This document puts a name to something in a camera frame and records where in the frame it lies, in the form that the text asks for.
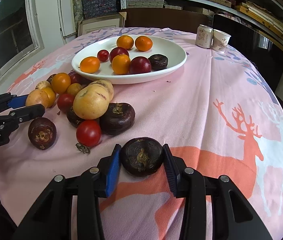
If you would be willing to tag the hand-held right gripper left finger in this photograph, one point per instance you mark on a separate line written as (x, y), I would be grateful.
(114, 170)

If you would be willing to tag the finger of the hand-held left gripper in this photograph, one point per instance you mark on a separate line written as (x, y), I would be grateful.
(19, 101)
(29, 112)

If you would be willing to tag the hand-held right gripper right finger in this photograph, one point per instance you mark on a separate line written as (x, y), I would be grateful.
(170, 170)

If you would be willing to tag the dark water chestnut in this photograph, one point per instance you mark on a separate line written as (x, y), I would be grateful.
(51, 78)
(72, 117)
(117, 118)
(142, 156)
(42, 133)

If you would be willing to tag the yellow tomato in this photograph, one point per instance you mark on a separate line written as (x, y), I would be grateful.
(74, 89)
(61, 82)
(50, 96)

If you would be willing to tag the orange mandarin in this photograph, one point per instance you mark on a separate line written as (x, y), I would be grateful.
(121, 64)
(89, 64)
(125, 42)
(143, 43)

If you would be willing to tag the dark red plum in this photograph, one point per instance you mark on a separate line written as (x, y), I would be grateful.
(119, 52)
(140, 65)

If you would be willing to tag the white plate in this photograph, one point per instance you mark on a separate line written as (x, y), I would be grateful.
(174, 52)

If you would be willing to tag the pink deer print tablecloth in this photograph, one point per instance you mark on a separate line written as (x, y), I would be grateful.
(194, 110)

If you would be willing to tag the white framed interior window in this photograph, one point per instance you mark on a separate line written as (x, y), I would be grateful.
(9, 30)

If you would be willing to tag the white leaning panel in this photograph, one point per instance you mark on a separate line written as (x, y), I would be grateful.
(65, 10)

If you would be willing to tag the stack of blue floral boxes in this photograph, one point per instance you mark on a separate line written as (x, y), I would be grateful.
(99, 2)

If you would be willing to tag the white paper cup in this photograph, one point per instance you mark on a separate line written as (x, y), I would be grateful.
(220, 42)

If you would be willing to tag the white drink can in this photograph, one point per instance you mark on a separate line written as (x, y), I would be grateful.
(204, 36)

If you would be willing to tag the white metal shelf rack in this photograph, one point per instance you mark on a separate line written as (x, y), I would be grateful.
(123, 7)

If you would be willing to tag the brown wooden board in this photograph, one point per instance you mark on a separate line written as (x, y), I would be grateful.
(161, 20)

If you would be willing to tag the black glossy panel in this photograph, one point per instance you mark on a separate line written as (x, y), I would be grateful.
(256, 45)

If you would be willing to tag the beige picture frame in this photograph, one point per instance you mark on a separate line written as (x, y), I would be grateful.
(99, 26)

